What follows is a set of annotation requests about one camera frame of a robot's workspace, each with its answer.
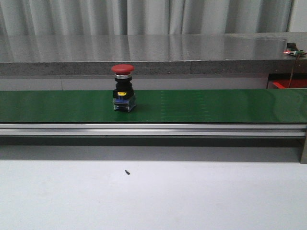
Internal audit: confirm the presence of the grey pleated curtain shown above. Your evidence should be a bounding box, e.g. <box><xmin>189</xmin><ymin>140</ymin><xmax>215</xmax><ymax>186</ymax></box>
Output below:
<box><xmin>0</xmin><ymin>0</ymin><xmax>294</xmax><ymax>35</ymax></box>

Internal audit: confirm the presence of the red plastic tray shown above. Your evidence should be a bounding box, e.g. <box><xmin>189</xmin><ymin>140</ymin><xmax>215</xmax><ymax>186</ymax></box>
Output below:
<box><xmin>268</xmin><ymin>80</ymin><xmax>307</xmax><ymax>89</ymax></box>

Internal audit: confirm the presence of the grey stone counter shelf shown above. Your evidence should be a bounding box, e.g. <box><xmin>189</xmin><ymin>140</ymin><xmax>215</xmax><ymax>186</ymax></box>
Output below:
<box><xmin>0</xmin><ymin>32</ymin><xmax>307</xmax><ymax>76</ymax></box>

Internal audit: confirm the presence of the black sensor module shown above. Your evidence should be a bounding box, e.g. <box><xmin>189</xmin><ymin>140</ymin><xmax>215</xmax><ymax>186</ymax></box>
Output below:
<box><xmin>286</xmin><ymin>42</ymin><xmax>297</xmax><ymax>50</ymax></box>

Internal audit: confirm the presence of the aluminium conveyor frame rail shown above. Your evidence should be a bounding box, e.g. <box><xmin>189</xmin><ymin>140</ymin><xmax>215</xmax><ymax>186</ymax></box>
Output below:
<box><xmin>0</xmin><ymin>124</ymin><xmax>307</xmax><ymax>163</ymax></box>

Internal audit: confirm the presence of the small green circuit board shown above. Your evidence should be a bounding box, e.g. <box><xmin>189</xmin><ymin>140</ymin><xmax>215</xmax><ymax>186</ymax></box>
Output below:
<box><xmin>283</xmin><ymin>49</ymin><xmax>307</xmax><ymax>57</ymax></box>

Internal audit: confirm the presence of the green conveyor belt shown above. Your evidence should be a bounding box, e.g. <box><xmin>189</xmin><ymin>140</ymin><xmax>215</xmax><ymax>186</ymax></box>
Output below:
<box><xmin>0</xmin><ymin>89</ymin><xmax>307</xmax><ymax>123</ymax></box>

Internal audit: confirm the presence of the red and black wire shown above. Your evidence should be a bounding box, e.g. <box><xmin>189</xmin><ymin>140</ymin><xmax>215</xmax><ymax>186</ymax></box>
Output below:
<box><xmin>288</xmin><ymin>54</ymin><xmax>300</xmax><ymax>89</ymax></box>

